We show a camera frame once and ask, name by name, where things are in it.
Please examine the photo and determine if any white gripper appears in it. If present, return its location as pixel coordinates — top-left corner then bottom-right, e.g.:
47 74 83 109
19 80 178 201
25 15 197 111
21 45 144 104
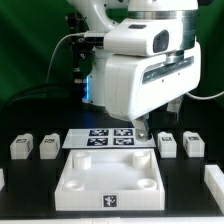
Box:
105 43 201 142

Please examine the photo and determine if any white square table top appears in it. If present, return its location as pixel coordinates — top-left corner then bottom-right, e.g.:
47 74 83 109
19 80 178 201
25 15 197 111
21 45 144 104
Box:
55 148 165 211

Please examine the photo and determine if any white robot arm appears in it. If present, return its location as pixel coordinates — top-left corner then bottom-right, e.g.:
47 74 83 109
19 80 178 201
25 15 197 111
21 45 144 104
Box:
67 0 201 141

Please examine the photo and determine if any white sheet with markers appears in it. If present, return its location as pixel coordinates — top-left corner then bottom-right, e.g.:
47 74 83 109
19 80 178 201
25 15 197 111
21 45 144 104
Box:
62 128 156 149

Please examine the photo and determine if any white obstacle bar right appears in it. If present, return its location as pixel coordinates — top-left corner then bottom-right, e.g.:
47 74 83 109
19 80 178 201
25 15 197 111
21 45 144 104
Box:
204 165 224 214

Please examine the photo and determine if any white block left edge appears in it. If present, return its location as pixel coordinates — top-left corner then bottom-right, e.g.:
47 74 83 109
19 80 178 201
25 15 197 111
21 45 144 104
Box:
0 169 5 191

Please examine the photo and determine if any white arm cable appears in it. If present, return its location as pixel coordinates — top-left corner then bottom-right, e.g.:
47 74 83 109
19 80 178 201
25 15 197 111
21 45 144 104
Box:
185 91 224 101

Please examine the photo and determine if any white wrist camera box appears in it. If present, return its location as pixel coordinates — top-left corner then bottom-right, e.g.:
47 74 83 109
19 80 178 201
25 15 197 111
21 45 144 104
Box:
103 19 183 57

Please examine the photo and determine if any black cable bundle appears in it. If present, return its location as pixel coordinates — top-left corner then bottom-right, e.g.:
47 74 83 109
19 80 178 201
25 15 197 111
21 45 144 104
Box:
0 83 84 114

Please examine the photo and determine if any black camera on stand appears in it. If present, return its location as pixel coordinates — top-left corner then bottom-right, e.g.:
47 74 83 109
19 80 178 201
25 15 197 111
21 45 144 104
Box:
65 13 104 84

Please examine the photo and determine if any white camera cable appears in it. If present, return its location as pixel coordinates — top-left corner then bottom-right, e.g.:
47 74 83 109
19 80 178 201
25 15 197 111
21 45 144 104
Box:
45 32 85 84

